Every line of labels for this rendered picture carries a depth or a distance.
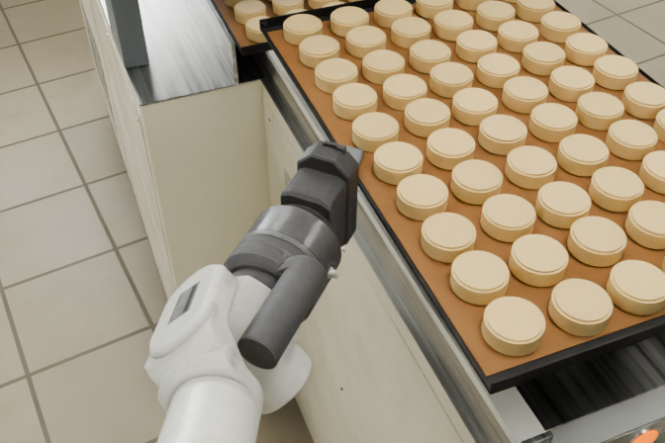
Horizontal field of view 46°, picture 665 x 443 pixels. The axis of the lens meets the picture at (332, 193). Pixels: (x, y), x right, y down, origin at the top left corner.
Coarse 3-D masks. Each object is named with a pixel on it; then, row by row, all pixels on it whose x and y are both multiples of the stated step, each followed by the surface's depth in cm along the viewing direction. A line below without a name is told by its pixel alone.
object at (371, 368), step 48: (288, 144) 115; (336, 288) 110; (384, 288) 90; (336, 336) 117; (384, 336) 94; (336, 384) 125; (384, 384) 99; (432, 384) 83; (528, 384) 80; (576, 384) 80; (624, 384) 80; (336, 432) 134; (384, 432) 105; (432, 432) 86; (480, 432) 76
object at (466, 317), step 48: (288, 48) 99; (432, 96) 91; (528, 144) 84; (384, 192) 78; (528, 192) 78; (480, 240) 73; (432, 288) 69; (528, 288) 69; (480, 336) 65; (576, 336) 65
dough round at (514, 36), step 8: (504, 24) 99; (512, 24) 99; (520, 24) 99; (528, 24) 99; (504, 32) 98; (512, 32) 98; (520, 32) 98; (528, 32) 98; (536, 32) 98; (504, 40) 98; (512, 40) 97; (520, 40) 97; (528, 40) 97; (536, 40) 98; (504, 48) 99; (512, 48) 98; (520, 48) 97
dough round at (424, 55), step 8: (432, 40) 96; (416, 48) 95; (424, 48) 95; (432, 48) 95; (440, 48) 95; (448, 48) 95; (416, 56) 94; (424, 56) 94; (432, 56) 94; (440, 56) 94; (448, 56) 94; (416, 64) 94; (424, 64) 93; (432, 64) 93; (424, 72) 94
